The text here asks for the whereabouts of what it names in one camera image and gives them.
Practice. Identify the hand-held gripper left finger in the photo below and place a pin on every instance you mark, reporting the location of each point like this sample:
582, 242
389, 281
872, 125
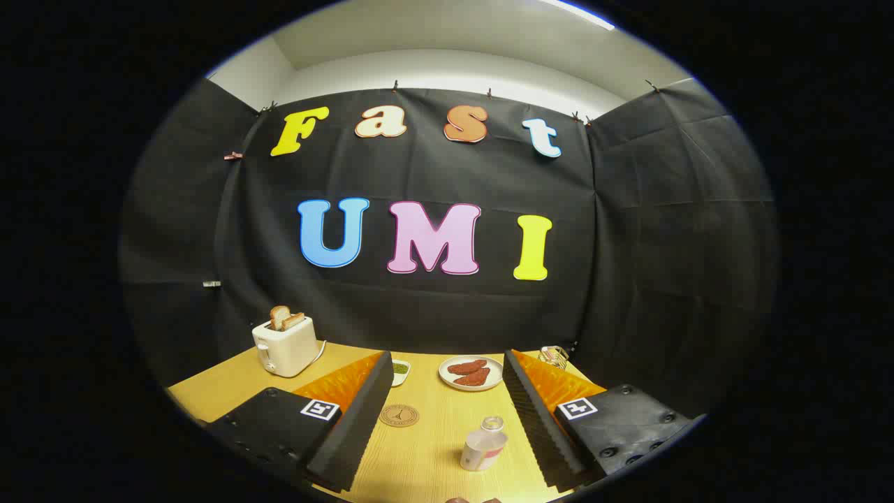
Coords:
360, 426

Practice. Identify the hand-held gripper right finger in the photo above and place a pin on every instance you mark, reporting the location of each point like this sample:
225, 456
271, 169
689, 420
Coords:
538, 426

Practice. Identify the round wooden coaster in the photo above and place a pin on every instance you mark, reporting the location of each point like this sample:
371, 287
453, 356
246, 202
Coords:
399, 416

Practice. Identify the clear plastic juice bottle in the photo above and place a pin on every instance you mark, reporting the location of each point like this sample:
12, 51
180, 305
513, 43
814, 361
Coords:
482, 447

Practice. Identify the small clear glass jar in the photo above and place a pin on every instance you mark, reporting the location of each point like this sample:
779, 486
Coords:
553, 355

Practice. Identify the wooden table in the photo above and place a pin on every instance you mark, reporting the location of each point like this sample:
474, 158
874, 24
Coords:
433, 454

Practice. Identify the brown sausage piece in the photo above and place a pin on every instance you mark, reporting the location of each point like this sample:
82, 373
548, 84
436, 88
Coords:
466, 366
473, 378

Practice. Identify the round white plate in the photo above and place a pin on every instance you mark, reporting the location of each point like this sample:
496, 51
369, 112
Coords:
447, 377

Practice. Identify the cream toaster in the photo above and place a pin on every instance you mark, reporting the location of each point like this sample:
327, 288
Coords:
286, 349

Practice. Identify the toasted bread slice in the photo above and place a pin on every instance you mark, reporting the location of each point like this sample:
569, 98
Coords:
279, 316
294, 321

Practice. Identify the black backdrop cloth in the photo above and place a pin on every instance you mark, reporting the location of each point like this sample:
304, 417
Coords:
419, 314

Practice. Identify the row of small dark clips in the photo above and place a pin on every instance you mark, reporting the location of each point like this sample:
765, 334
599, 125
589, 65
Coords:
394, 86

